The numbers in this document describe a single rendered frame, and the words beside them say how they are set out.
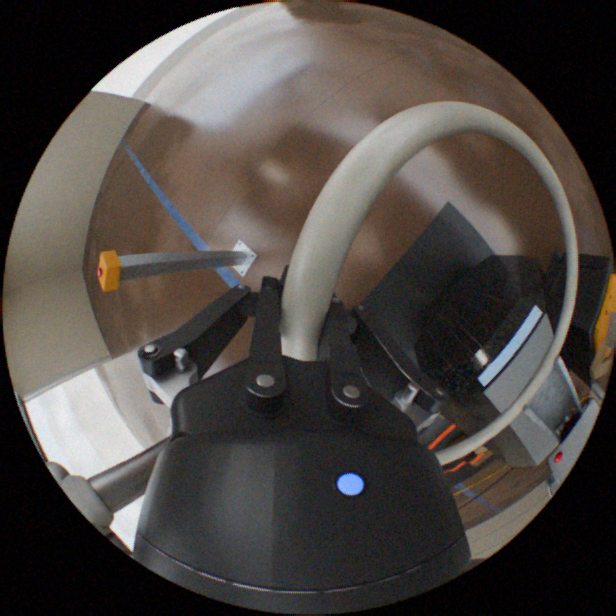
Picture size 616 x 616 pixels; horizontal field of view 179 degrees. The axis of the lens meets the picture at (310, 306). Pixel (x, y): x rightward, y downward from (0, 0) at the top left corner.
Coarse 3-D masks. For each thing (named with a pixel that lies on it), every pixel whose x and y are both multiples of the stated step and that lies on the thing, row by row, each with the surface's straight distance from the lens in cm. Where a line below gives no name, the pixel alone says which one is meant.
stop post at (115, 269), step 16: (240, 240) 167; (112, 256) 100; (128, 256) 106; (144, 256) 109; (160, 256) 113; (176, 256) 118; (192, 256) 125; (208, 256) 133; (224, 256) 144; (240, 256) 157; (256, 256) 159; (112, 272) 95; (128, 272) 102; (144, 272) 107; (160, 272) 113; (176, 272) 121; (240, 272) 167; (112, 288) 101
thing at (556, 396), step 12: (552, 372) 55; (564, 372) 52; (552, 384) 58; (564, 384) 64; (540, 396) 56; (552, 396) 61; (564, 396) 68; (576, 396) 67; (528, 408) 47; (540, 408) 59; (552, 408) 66; (564, 408) 74; (576, 408) 80; (540, 420) 55; (552, 420) 71; (552, 432) 68
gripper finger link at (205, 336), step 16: (240, 288) 15; (224, 304) 12; (240, 304) 14; (192, 320) 11; (208, 320) 11; (224, 320) 12; (240, 320) 15; (176, 336) 10; (192, 336) 10; (208, 336) 10; (224, 336) 12; (144, 352) 10; (160, 352) 9; (192, 352) 10; (208, 352) 11; (144, 368) 9; (160, 368) 9; (208, 368) 11; (160, 400) 10
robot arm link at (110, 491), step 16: (160, 448) 67; (48, 464) 61; (128, 464) 62; (144, 464) 63; (64, 480) 58; (80, 480) 59; (96, 480) 60; (112, 480) 60; (128, 480) 60; (144, 480) 62; (80, 496) 57; (96, 496) 57; (112, 496) 59; (128, 496) 60; (96, 512) 57; (112, 512) 61
